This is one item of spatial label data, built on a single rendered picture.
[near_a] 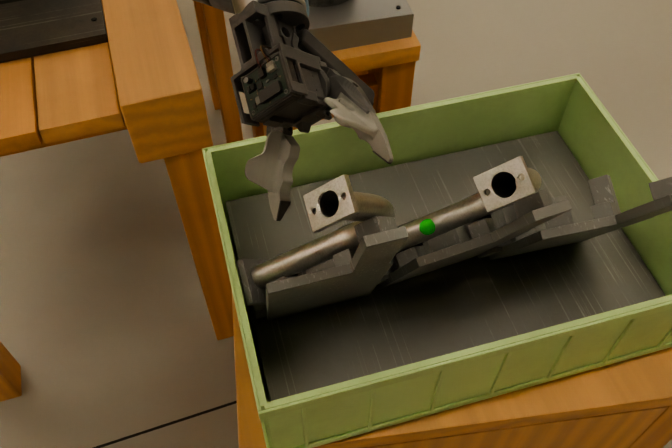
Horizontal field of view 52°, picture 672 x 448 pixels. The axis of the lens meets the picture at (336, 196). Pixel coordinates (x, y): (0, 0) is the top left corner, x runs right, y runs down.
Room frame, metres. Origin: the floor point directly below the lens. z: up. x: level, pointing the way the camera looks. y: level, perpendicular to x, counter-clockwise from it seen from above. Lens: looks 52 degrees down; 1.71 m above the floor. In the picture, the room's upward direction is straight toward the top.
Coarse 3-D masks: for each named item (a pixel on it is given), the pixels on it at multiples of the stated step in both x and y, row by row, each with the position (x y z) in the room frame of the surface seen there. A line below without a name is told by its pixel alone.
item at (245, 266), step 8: (240, 264) 0.48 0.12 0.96; (248, 264) 0.49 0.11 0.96; (256, 264) 0.49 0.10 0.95; (240, 272) 0.47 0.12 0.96; (248, 272) 0.47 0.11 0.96; (248, 280) 0.46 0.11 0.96; (248, 288) 0.45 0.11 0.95; (256, 288) 0.46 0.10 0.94; (264, 288) 0.47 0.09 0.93; (248, 296) 0.44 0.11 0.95; (256, 296) 0.45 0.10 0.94; (264, 296) 0.45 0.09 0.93; (248, 304) 0.44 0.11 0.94; (256, 304) 0.44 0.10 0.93; (264, 304) 0.45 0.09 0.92
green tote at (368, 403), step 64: (320, 128) 0.73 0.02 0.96; (384, 128) 0.75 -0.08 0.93; (448, 128) 0.78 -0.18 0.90; (512, 128) 0.81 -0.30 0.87; (576, 128) 0.80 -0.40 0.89; (256, 192) 0.69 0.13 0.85; (640, 192) 0.63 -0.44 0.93; (640, 256) 0.58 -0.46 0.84; (576, 320) 0.40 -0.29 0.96; (640, 320) 0.42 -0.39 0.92; (256, 384) 0.32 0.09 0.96; (384, 384) 0.33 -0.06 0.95; (448, 384) 0.35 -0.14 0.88; (512, 384) 0.38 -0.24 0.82
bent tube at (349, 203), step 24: (312, 192) 0.43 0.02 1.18; (336, 192) 0.42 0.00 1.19; (360, 192) 0.45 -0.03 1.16; (312, 216) 0.41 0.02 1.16; (336, 216) 0.40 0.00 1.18; (360, 216) 0.42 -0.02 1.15; (384, 216) 0.44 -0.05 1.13; (336, 240) 0.47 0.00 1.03; (264, 264) 0.48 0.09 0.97; (288, 264) 0.47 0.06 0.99; (312, 264) 0.46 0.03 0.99
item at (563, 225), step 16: (656, 192) 0.48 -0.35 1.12; (512, 208) 0.60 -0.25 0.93; (640, 208) 0.48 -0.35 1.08; (656, 208) 0.46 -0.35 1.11; (560, 224) 0.58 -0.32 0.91; (576, 224) 0.50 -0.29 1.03; (592, 224) 0.50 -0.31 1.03; (608, 224) 0.50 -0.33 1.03; (624, 224) 0.51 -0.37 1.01; (512, 240) 0.56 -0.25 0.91; (528, 240) 0.50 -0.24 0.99; (544, 240) 0.48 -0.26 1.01; (560, 240) 0.52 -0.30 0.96; (576, 240) 0.57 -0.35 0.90; (480, 256) 0.56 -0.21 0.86; (496, 256) 0.55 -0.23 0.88
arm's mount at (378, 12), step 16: (352, 0) 1.11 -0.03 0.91; (368, 0) 1.12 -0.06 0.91; (384, 0) 1.12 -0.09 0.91; (400, 0) 1.12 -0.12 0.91; (320, 16) 1.06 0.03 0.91; (336, 16) 1.06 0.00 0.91; (352, 16) 1.07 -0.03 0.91; (368, 16) 1.07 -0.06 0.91; (384, 16) 1.07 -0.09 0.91; (400, 16) 1.07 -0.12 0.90; (320, 32) 1.03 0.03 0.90; (336, 32) 1.04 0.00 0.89; (352, 32) 1.05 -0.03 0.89; (368, 32) 1.05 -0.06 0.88; (384, 32) 1.06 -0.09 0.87; (400, 32) 1.07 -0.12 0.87; (336, 48) 1.04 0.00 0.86
